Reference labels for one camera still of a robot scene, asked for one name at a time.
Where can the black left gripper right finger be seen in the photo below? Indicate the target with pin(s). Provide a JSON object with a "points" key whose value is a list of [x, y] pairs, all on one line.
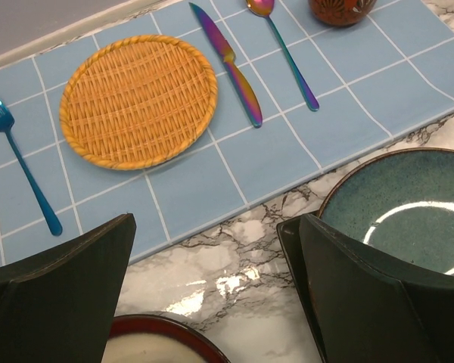
{"points": [[373, 307]]}

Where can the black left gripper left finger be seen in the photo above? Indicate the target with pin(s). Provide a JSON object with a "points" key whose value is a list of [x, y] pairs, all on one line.
{"points": [[58, 305]]}

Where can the red rimmed round plate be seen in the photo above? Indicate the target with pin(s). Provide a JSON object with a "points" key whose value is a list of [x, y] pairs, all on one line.
{"points": [[125, 325]]}

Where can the black teal square plate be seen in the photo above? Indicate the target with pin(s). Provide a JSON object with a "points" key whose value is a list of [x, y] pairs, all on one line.
{"points": [[289, 237]]}

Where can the dark teal round plate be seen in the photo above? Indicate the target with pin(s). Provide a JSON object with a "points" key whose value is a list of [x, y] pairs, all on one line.
{"points": [[402, 204]]}

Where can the white red rimmed plate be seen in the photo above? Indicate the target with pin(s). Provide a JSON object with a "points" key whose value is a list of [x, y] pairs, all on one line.
{"points": [[150, 348]]}

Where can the blue fork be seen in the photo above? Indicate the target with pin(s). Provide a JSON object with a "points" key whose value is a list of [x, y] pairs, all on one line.
{"points": [[6, 124]]}

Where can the iridescent spoon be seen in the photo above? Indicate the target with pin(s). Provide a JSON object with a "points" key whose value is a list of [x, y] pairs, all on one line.
{"points": [[264, 8]]}

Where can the woven wicker round trivet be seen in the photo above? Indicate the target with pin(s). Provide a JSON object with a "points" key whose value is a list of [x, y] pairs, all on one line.
{"points": [[138, 102]]}

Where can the blue grid placemat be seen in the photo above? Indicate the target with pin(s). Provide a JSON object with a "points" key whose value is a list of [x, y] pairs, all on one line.
{"points": [[376, 81]]}

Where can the iridescent knife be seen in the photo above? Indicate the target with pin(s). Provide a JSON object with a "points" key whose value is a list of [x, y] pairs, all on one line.
{"points": [[227, 56]]}

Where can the orange black mug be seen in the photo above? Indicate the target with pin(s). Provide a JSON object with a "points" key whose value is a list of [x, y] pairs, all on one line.
{"points": [[341, 12]]}

